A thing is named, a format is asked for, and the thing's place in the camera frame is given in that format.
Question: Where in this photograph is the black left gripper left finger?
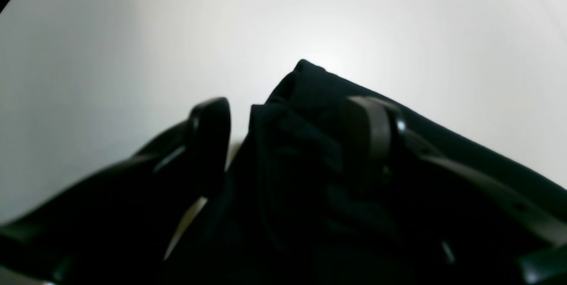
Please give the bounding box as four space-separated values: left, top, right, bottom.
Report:
0 97 231 285

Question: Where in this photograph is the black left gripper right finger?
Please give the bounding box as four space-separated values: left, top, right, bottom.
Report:
343 96 566 285

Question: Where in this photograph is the black T-shirt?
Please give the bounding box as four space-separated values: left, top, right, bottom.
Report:
160 60 566 285

